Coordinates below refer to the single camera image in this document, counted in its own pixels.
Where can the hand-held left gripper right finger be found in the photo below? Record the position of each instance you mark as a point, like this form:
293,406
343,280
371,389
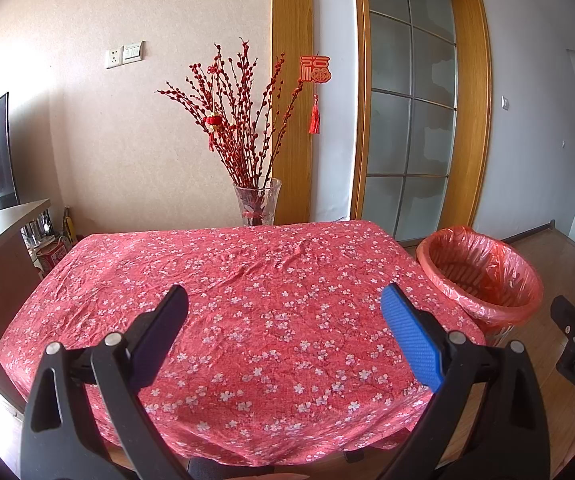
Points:
412,335

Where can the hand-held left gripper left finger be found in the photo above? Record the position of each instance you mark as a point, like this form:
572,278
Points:
160,330

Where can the white lattice plastic basket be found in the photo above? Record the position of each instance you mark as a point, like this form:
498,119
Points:
502,335

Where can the red plastic bin liner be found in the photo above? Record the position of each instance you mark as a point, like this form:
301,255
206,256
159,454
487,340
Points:
492,305

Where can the person's left hand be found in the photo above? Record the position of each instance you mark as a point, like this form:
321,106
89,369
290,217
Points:
282,477

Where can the red floral tablecloth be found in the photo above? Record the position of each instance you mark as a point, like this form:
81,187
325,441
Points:
267,285

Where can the red tin can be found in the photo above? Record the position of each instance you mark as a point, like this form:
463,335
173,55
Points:
51,255

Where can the shiny silver objects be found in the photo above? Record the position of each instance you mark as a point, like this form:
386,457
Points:
37,230

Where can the clear glass vase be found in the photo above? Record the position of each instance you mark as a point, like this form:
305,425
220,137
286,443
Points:
257,205

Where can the red berry branches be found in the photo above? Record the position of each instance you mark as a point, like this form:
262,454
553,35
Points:
247,160

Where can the frosted glass door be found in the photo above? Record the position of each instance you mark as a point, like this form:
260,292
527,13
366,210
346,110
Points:
392,135

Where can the small red lantern ornament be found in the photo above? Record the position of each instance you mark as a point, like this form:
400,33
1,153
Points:
212,121

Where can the red tasselled hanging ornament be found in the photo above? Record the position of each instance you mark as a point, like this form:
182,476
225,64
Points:
315,67

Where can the wooden door frame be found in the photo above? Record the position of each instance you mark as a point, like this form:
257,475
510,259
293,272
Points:
467,110

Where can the white wall socket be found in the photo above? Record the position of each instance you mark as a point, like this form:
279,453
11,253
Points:
113,58

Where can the white wall light switch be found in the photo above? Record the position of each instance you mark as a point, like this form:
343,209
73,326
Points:
133,51

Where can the wooden vertical wall trim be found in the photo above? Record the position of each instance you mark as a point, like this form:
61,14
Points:
292,10

